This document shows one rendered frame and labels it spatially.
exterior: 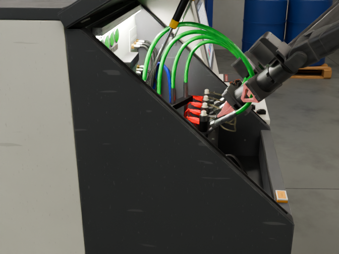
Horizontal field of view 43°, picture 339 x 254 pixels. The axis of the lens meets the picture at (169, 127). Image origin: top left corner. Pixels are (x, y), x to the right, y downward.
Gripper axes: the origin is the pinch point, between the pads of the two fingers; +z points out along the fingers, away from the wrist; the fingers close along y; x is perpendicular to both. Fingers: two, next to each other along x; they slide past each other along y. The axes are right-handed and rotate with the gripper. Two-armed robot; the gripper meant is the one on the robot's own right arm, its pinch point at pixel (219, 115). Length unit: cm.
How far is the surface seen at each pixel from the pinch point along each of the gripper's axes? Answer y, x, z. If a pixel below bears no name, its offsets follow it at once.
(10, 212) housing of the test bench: 21, 49, 46
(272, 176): -25.5, 4.1, -1.1
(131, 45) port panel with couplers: 38.9, -10.9, 12.2
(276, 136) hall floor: -73, -255, 92
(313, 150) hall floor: -98, -234, 67
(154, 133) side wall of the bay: 10.3, 37.7, -0.9
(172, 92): 16.3, -10.4, 12.7
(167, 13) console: 40.2, -29.1, 1.1
